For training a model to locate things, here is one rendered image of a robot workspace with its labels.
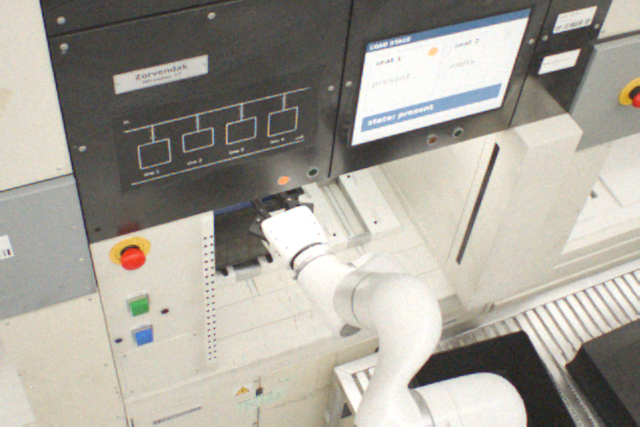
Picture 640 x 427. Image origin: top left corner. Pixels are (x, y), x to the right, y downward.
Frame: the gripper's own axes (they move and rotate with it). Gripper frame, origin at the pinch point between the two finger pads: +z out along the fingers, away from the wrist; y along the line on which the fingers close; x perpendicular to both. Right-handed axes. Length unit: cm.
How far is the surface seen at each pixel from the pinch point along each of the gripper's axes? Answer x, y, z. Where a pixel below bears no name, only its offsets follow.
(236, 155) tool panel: 32.8, -14.1, -13.8
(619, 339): -33, 64, -48
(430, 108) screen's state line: 32.1, 18.7, -17.9
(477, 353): -31, 32, -36
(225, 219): -8.5, -6.6, 5.4
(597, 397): -40, 54, -54
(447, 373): -36, 27, -34
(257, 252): -23.0, 0.5, 4.5
